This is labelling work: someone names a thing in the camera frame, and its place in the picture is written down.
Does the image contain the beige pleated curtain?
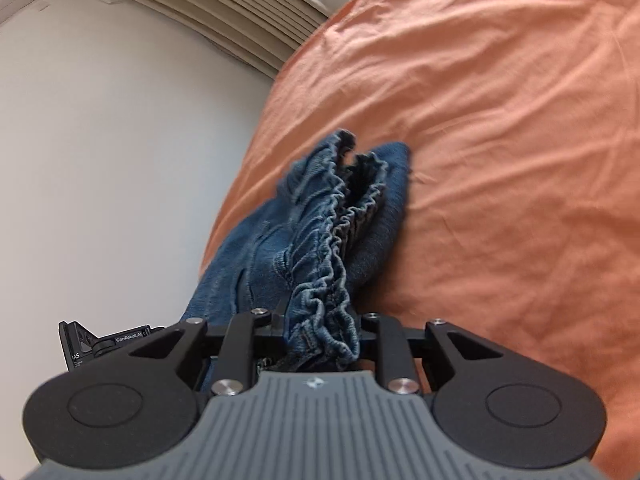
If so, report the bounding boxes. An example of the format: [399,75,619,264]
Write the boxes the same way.
[59,0,332,81]

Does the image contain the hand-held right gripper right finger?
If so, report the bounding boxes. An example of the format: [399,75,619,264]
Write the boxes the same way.
[355,311,504,396]

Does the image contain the orange bed sheet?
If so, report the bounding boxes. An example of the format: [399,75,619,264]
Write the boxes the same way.
[199,0,640,463]

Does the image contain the blue denim pants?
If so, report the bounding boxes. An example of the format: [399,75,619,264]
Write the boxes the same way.
[181,128,413,392]

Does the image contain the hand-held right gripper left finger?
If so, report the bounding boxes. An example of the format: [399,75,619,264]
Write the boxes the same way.
[128,299,289,397]

